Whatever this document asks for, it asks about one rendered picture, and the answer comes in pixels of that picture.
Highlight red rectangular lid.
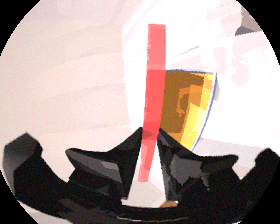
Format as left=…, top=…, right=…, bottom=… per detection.
left=139, top=23, right=167, bottom=183

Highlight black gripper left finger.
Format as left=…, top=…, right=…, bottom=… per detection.
left=65, top=127, right=144, bottom=200

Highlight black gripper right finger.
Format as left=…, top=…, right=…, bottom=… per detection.
left=157, top=128, right=238, bottom=202

